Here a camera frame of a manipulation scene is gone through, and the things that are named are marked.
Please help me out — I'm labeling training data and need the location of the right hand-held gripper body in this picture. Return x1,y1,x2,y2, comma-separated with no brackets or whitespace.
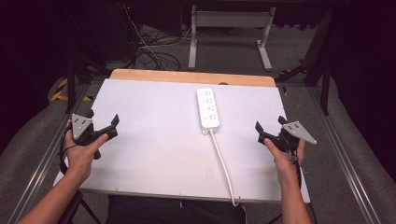
258,119,318,154

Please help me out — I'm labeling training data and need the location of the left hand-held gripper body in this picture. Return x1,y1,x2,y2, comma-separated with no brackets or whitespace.
70,113,110,161

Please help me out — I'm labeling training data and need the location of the person's right hand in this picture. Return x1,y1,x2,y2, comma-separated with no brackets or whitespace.
263,137,306,185

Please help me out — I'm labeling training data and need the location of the person's left hand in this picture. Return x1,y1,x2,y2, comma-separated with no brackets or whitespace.
64,119,109,182

